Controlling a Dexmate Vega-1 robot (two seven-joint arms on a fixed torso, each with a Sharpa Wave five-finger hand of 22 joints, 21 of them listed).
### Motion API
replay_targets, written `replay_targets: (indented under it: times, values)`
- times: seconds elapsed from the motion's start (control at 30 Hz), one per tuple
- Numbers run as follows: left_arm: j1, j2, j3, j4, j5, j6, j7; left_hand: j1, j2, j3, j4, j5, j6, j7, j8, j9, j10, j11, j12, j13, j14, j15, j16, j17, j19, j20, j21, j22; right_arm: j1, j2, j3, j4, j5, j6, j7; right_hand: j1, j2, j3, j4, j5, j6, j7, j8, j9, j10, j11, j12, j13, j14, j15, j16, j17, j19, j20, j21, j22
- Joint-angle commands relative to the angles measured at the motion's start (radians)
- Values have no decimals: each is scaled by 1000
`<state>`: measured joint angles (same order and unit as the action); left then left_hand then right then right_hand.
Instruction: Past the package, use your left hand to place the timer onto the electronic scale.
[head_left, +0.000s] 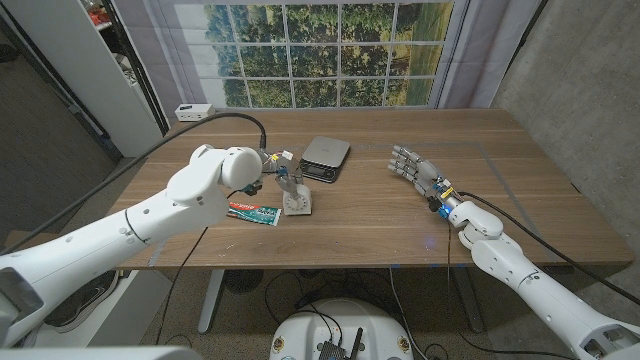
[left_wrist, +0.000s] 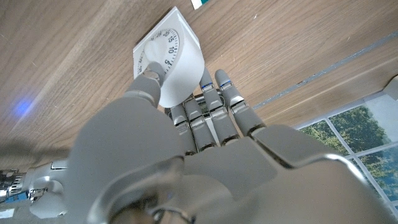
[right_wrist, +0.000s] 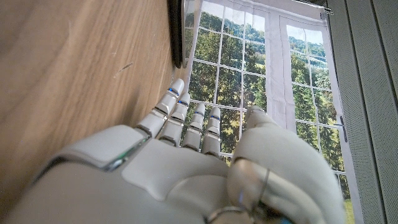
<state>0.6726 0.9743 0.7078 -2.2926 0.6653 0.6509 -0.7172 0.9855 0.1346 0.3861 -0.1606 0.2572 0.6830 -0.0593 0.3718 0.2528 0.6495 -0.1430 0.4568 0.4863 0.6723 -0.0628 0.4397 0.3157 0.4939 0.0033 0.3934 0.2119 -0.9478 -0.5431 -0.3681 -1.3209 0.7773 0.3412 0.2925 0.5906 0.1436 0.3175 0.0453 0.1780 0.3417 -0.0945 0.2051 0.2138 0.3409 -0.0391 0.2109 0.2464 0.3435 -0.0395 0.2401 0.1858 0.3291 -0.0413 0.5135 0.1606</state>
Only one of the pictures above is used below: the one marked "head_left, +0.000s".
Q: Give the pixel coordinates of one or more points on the brown cardboard piece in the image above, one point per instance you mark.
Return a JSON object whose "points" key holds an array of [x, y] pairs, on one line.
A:
{"points": [[12, 236]]}

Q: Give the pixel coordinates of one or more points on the grey table leg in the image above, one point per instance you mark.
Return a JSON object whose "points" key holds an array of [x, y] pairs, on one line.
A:
{"points": [[467, 300], [210, 305]]}

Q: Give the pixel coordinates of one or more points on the black round floor fan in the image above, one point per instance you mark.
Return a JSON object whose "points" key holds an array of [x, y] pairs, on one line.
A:
{"points": [[242, 281]]}

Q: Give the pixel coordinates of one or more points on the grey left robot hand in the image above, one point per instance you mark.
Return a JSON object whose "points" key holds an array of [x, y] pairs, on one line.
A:
{"points": [[287, 172]]}

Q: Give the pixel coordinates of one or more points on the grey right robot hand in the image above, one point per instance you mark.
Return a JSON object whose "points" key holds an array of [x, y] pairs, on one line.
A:
{"points": [[422, 172]]}

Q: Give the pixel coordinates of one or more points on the white cabinet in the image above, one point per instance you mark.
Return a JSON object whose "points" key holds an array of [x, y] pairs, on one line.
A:
{"points": [[85, 65]]}

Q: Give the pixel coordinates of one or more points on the white round kitchen timer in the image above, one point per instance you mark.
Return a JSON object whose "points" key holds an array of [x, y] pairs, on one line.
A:
{"points": [[302, 207]]}

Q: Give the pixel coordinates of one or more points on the black shoe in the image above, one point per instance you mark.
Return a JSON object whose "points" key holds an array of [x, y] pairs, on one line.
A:
{"points": [[85, 305]]}

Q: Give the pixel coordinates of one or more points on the black electronics module with antenna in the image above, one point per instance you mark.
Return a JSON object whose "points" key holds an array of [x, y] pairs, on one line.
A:
{"points": [[330, 351]]}

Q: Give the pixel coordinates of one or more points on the green red toothpaste package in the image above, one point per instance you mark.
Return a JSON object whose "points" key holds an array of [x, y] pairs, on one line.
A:
{"points": [[260, 215]]}

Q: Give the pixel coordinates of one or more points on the white power strip box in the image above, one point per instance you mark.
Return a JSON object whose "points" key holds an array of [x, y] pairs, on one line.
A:
{"points": [[192, 111]]}

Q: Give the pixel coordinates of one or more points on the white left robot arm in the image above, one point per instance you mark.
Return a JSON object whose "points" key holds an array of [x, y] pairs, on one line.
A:
{"points": [[100, 245]]}

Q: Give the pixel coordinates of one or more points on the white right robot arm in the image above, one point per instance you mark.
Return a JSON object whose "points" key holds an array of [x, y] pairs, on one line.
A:
{"points": [[525, 280]]}

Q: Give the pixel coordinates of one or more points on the printed window backdrop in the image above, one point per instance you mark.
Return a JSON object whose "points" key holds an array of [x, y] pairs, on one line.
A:
{"points": [[315, 50]]}

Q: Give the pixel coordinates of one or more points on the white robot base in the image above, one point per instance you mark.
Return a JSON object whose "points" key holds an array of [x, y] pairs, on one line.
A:
{"points": [[305, 330]]}

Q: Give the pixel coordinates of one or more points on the silver black electronic scale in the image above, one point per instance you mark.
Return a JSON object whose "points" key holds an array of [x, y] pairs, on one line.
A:
{"points": [[327, 150]]}

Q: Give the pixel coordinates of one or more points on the black backdrop frame pole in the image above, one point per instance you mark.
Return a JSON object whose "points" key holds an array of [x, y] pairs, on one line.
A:
{"points": [[136, 70], [527, 32]]}

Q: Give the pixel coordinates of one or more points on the white floor box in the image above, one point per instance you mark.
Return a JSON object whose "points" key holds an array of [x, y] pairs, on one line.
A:
{"points": [[140, 300]]}

